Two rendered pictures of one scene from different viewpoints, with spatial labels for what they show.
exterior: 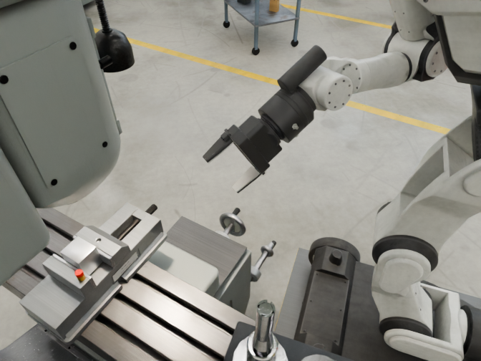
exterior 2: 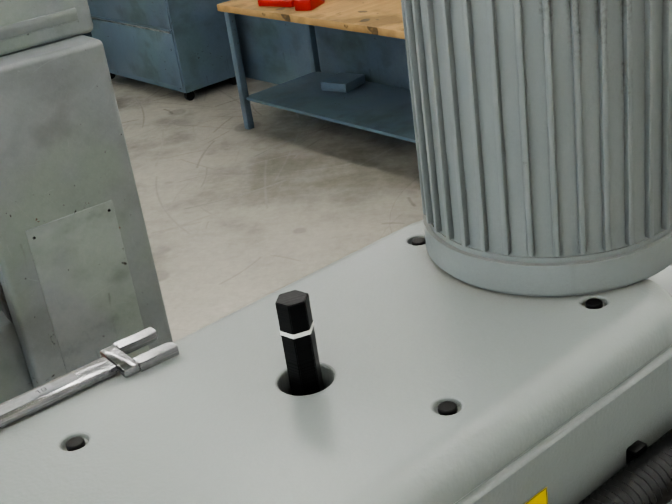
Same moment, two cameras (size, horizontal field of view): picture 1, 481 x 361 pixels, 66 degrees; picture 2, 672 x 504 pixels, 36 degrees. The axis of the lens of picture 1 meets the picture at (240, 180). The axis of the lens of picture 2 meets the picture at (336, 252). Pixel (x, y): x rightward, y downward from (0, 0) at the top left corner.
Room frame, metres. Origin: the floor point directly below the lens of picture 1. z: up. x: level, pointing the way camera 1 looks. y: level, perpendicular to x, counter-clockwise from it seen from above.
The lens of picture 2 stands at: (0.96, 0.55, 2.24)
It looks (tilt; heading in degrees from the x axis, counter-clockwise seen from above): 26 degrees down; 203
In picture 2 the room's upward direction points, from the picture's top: 8 degrees counter-clockwise
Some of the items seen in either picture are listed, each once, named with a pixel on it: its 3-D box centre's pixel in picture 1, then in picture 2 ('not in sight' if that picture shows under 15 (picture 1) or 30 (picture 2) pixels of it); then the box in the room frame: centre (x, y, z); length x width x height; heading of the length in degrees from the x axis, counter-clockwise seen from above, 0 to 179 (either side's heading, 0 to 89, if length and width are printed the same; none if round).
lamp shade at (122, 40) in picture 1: (111, 46); not in sight; (0.65, 0.23, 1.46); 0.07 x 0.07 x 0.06
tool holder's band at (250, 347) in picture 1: (262, 344); not in sight; (0.23, -0.03, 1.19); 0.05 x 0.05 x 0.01
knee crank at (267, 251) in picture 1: (262, 258); not in sight; (0.84, -0.09, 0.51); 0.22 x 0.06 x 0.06; 150
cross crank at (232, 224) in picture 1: (227, 230); not in sight; (0.89, 0.05, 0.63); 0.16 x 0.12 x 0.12; 150
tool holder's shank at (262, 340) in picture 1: (263, 327); not in sight; (0.23, -0.03, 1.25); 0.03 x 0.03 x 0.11
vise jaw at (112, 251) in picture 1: (101, 243); not in sight; (0.54, 0.34, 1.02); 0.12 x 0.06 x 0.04; 59
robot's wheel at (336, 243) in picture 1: (333, 257); not in sight; (0.85, -0.37, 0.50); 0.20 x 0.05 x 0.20; 71
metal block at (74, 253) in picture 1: (81, 256); not in sight; (0.49, 0.37, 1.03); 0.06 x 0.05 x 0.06; 59
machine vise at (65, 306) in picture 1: (97, 259); not in sight; (0.52, 0.35, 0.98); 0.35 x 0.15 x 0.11; 149
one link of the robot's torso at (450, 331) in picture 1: (421, 319); not in sight; (0.51, -0.54, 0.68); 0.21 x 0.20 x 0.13; 71
